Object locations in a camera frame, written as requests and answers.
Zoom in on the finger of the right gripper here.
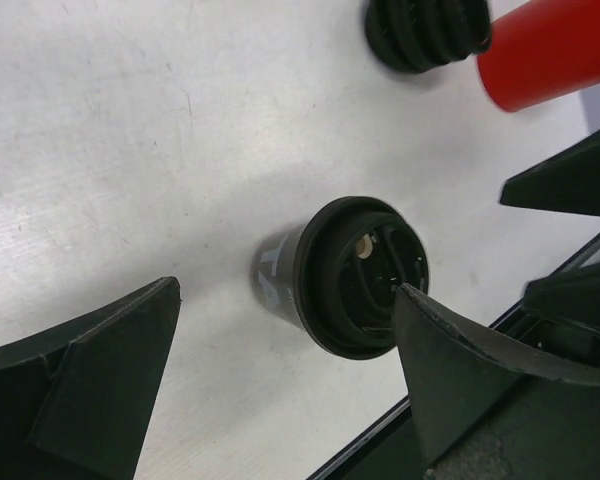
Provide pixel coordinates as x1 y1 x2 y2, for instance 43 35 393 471
500 130 600 217
522 262 600 335

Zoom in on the red plastic cup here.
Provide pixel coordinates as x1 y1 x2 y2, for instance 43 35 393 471
477 0 600 112

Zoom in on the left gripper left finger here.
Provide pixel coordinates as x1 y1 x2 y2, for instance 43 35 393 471
0 277 181 479

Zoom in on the black paper coffee cup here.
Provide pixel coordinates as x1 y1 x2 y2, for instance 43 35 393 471
250 224 304 330

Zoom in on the stack of black lids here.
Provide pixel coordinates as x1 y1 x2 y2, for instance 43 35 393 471
364 0 492 74

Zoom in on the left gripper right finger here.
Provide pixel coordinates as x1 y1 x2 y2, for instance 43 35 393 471
393 284 600 479

